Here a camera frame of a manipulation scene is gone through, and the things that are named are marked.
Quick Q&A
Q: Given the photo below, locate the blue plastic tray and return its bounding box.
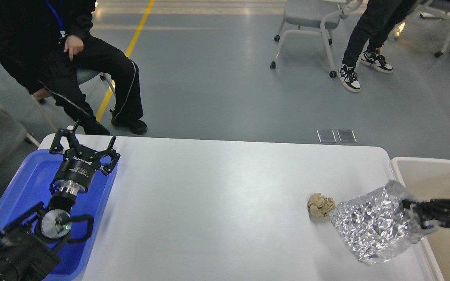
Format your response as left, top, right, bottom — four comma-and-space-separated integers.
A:
0, 149, 118, 281

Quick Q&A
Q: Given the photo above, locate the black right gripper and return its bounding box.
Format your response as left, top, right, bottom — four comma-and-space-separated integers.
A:
402, 199, 450, 229

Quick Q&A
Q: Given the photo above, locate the metal floor plate right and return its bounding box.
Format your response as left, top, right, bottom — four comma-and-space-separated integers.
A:
336, 129, 357, 143

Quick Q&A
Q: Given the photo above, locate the beige plastic bin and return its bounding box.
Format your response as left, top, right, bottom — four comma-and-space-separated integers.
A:
390, 157, 450, 281

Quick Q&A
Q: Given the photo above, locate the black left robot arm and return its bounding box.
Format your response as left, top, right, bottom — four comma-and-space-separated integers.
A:
0, 124, 120, 281

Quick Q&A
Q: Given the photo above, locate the person with black-white sneakers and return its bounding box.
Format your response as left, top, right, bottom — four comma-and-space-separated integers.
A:
337, 0, 416, 92

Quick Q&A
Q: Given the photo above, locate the metal floor plate left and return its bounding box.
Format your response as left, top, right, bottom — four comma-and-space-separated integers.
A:
317, 129, 336, 143

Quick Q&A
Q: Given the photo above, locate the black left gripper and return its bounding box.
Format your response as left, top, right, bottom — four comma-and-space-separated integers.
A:
49, 120, 120, 194

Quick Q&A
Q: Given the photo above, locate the chair under seated person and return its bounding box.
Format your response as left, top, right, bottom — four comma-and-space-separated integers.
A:
30, 67, 116, 133

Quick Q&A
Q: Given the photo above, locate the grey wheeled chair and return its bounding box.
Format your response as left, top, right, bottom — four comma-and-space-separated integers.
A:
270, 0, 363, 78

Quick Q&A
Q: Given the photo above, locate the crumpled beige paper ball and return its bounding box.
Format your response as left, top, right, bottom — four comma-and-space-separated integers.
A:
307, 193, 336, 218

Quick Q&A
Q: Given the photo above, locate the seated person in black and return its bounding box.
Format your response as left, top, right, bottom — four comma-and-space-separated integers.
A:
0, 0, 148, 135

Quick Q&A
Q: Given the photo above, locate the silver foil bag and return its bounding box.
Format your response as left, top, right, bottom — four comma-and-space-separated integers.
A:
330, 180, 439, 265

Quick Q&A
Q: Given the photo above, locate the metal floor plate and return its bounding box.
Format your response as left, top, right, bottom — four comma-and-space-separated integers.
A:
317, 129, 336, 143
336, 129, 357, 143

